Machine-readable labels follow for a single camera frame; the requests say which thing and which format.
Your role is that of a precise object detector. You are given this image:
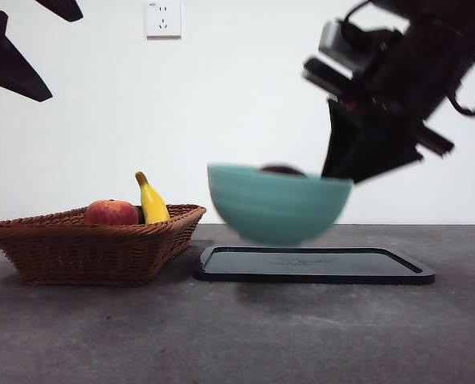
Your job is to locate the teal ribbed bowl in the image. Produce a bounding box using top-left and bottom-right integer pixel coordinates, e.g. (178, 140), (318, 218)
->
(206, 162), (354, 247)

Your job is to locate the white wall socket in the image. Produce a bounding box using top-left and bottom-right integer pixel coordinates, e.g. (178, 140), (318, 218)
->
(146, 2), (182, 41)

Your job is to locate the brown wicker basket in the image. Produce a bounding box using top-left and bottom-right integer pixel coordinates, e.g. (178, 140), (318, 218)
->
(0, 203), (207, 287)

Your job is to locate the thin black cable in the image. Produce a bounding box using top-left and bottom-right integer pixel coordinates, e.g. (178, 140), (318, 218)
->
(447, 90), (475, 118)
(340, 0), (373, 38)

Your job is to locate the dark rectangular tray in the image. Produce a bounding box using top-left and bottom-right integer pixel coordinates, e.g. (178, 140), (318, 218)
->
(192, 245), (437, 286)

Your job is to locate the yellow banana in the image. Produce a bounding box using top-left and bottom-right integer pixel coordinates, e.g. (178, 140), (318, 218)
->
(134, 170), (171, 225)

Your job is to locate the red orange peach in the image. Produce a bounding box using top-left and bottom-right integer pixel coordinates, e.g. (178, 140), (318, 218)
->
(83, 198), (140, 226)

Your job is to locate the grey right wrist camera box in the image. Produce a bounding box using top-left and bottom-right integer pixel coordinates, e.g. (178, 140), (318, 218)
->
(318, 18), (373, 75)

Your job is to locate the dark red plum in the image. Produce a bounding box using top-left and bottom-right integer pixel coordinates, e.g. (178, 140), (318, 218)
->
(259, 162), (307, 177)

